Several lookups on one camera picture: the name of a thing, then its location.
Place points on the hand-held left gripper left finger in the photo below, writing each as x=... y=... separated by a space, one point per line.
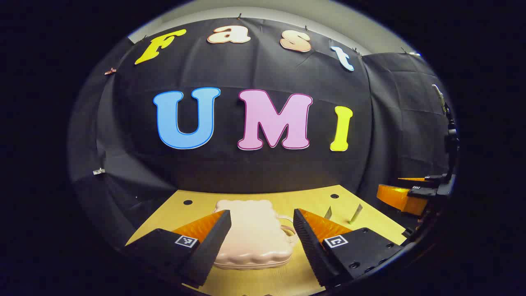
x=213 y=242

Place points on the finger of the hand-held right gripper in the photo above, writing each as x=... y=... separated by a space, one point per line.
x=427 y=178
x=396 y=198

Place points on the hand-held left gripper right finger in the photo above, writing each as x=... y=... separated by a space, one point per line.
x=310 y=246

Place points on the pink suitcase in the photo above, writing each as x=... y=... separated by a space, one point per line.
x=254 y=230

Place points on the light green skincare tube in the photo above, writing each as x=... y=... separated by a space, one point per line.
x=356 y=214

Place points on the black backdrop cloth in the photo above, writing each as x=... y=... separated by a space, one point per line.
x=246 y=172

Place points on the small wooden clip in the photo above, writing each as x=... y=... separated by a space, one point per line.
x=110 y=71

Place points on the black table edge bracket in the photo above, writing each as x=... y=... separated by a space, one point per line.
x=407 y=232

